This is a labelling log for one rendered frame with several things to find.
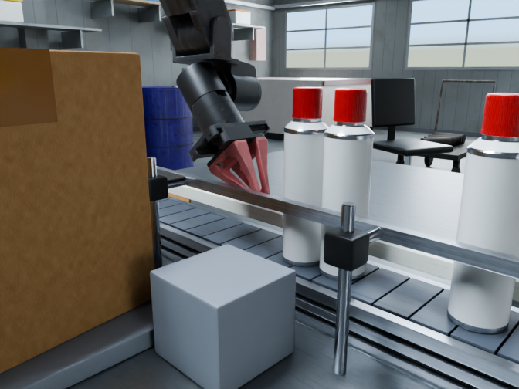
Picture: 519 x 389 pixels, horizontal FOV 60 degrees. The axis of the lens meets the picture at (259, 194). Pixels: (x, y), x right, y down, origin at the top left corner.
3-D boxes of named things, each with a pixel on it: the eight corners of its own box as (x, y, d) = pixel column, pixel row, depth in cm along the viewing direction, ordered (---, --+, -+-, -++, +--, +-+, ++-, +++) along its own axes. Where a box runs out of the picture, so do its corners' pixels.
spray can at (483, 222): (516, 319, 42) (554, 93, 37) (496, 342, 39) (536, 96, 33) (459, 299, 46) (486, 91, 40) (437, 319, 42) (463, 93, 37)
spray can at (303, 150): (333, 258, 56) (340, 87, 50) (306, 271, 52) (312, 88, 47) (300, 247, 59) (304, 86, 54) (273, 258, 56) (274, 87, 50)
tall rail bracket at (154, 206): (198, 265, 66) (194, 153, 61) (155, 282, 61) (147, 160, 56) (184, 259, 68) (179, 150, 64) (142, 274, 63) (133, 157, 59)
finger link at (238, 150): (298, 181, 59) (265, 123, 61) (261, 191, 54) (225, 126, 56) (269, 206, 64) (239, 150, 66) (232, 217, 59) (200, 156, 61)
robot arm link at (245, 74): (168, 21, 63) (213, 13, 58) (225, 34, 72) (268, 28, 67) (170, 109, 65) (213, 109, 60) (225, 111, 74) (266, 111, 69)
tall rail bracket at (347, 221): (385, 352, 46) (398, 194, 41) (344, 387, 41) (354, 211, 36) (357, 339, 48) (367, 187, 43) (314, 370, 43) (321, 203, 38)
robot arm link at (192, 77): (165, 81, 63) (188, 53, 60) (201, 85, 69) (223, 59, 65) (186, 121, 62) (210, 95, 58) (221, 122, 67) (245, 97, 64)
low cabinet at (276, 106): (270, 122, 1002) (270, 77, 977) (378, 131, 849) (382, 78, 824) (203, 131, 846) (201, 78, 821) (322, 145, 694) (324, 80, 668)
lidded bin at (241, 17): (237, 26, 873) (236, 12, 867) (252, 25, 851) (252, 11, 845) (221, 24, 840) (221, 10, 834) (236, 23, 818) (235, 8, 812)
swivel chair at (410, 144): (453, 204, 385) (469, 78, 358) (430, 225, 334) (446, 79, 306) (378, 193, 423) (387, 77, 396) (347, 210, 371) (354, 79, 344)
